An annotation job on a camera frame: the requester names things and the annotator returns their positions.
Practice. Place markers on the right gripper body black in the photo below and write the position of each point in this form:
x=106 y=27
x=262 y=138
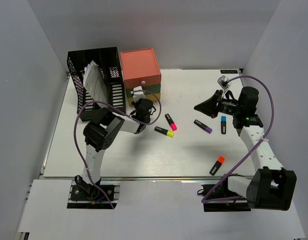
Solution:
x=225 y=106

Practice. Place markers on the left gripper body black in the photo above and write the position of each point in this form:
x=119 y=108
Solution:
x=135 y=104

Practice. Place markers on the yellow bottom drawer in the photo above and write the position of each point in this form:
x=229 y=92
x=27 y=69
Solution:
x=153 y=97

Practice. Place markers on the purple black highlighter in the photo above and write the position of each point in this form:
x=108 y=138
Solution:
x=203 y=126

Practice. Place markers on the green drawer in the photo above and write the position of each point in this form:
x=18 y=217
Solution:
x=156 y=89

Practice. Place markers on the coral top drawer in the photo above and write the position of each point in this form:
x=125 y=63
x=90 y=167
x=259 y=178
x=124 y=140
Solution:
x=133 y=82

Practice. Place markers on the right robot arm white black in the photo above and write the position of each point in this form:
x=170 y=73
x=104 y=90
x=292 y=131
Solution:
x=272 y=186

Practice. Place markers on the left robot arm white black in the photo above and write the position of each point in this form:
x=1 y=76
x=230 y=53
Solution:
x=100 y=133

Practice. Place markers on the blue black highlighter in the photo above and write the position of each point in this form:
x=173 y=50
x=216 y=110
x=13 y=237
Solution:
x=223 y=125

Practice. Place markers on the pink black highlighter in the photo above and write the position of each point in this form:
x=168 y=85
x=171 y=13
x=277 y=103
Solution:
x=170 y=122

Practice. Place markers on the yellow black highlighter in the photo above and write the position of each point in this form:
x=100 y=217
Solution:
x=164 y=131

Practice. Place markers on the coral drawer cabinet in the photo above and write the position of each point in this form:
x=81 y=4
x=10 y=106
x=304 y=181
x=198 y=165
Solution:
x=139 y=63

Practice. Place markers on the orange black highlighter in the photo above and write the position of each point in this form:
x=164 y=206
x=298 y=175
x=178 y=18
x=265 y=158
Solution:
x=217 y=165

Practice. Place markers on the white paper stack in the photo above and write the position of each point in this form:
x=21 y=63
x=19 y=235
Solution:
x=94 y=84

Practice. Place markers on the black mesh file organizer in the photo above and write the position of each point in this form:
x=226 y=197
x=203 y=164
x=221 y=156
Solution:
x=108 y=60

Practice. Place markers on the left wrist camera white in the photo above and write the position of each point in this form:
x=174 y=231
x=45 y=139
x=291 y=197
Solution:
x=137 y=94

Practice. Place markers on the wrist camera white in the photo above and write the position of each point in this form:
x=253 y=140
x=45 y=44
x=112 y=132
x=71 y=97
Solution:
x=137 y=94
x=223 y=82

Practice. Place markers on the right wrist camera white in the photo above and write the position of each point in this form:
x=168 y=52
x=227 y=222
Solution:
x=223 y=82

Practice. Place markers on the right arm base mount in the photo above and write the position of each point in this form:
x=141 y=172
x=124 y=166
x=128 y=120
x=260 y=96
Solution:
x=232 y=205

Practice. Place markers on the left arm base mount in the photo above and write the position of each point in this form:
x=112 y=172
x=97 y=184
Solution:
x=84 y=195

